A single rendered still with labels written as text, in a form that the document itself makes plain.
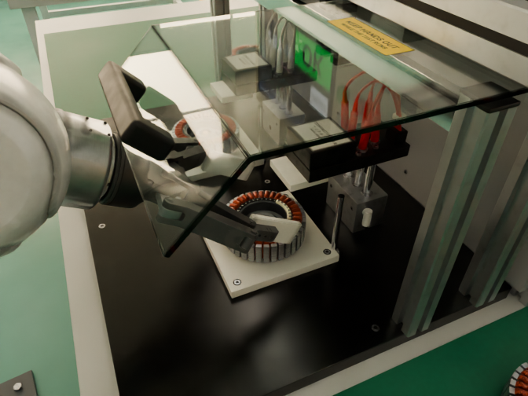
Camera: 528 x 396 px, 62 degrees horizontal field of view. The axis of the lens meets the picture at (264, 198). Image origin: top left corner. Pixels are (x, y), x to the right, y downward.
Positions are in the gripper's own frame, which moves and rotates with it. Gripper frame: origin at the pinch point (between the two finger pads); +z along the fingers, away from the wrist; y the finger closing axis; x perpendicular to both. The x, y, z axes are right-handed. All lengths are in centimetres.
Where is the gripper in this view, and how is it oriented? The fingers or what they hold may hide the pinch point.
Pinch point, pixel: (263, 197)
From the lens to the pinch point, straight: 55.9
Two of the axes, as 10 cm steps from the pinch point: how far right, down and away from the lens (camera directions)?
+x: -4.5, 8.0, 4.0
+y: -4.1, -5.8, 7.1
